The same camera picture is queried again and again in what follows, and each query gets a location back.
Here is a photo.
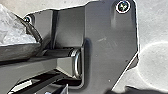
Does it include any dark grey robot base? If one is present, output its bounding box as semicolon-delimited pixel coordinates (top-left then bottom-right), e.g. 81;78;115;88
23;0;140;94

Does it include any green ringed base bolt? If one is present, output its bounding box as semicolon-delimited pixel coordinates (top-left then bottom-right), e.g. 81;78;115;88
115;0;130;14
24;15;33;24

